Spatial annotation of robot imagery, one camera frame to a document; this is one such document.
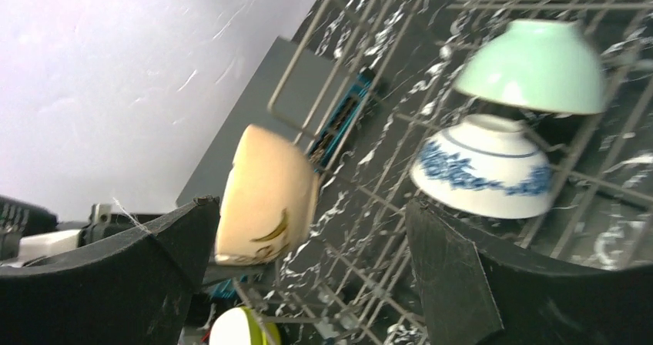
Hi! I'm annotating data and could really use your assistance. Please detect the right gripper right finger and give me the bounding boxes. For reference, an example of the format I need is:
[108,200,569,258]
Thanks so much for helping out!
[405,199,652,344]

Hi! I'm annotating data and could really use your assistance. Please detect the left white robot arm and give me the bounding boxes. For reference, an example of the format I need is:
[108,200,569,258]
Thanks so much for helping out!
[1,196,159,267]

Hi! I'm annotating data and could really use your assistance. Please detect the yellow rimmed bowl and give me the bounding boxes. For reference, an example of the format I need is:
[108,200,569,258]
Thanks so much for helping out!
[239,306,283,345]

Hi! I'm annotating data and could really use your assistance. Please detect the white square bowl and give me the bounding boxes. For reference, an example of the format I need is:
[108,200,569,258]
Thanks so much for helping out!
[208,306,265,345]

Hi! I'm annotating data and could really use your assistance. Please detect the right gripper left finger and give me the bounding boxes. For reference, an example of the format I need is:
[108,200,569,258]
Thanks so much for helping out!
[1,196,219,344]

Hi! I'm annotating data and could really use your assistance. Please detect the cream white round bowl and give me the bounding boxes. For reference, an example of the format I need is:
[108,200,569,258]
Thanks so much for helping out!
[215,125,320,266]

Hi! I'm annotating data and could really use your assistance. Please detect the blue floral bowl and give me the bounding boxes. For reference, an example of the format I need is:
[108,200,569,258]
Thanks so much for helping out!
[410,114,552,219]

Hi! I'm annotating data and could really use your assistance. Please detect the grey mat blue edge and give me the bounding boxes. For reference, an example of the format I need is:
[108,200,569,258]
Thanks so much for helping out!
[176,37,357,206]

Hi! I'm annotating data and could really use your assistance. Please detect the green celadon bowl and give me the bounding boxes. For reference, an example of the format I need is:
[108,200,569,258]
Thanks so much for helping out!
[453,19,607,115]

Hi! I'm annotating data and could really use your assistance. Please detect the grey wire dish rack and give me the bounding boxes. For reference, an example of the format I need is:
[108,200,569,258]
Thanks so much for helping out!
[235,0,652,344]

